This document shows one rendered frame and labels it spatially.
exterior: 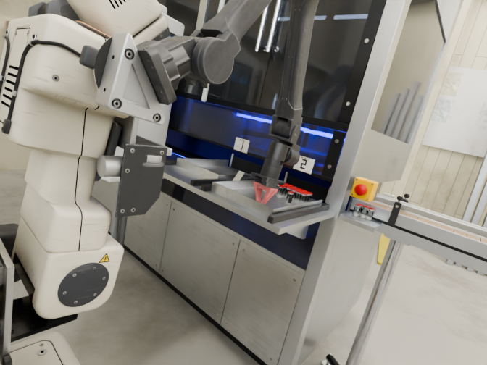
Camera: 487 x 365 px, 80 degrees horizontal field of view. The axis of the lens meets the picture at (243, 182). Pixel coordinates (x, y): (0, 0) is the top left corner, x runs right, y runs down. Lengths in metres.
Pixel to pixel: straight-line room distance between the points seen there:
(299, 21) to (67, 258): 0.75
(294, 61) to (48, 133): 0.58
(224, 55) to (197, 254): 1.27
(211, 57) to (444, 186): 4.45
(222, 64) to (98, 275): 0.52
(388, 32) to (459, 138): 3.68
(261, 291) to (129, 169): 0.96
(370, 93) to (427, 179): 3.70
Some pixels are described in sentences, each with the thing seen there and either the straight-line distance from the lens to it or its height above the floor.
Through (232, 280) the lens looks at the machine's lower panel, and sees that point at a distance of 1.53.
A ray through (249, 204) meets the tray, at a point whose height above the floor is 0.90.
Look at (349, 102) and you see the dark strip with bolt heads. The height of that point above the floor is 1.29.
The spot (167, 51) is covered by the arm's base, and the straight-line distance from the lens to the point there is 0.52.
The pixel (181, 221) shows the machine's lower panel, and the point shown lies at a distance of 1.73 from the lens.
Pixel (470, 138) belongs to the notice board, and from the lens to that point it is 4.81.
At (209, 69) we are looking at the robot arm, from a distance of 0.55.
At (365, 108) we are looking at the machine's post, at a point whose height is 1.27.
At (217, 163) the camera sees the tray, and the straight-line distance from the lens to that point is 1.49.
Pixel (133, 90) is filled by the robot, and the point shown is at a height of 1.15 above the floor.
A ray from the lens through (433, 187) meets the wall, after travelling 4.80.
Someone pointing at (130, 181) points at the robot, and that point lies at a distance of 0.66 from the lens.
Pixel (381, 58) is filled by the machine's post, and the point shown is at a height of 1.44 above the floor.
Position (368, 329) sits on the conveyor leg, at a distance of 1.43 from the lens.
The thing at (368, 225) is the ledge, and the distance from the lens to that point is 1.14.
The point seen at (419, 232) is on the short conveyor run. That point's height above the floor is 0.89.
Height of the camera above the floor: 1.15
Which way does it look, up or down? 12 degrees down
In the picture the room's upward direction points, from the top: 13 degrees clockwise
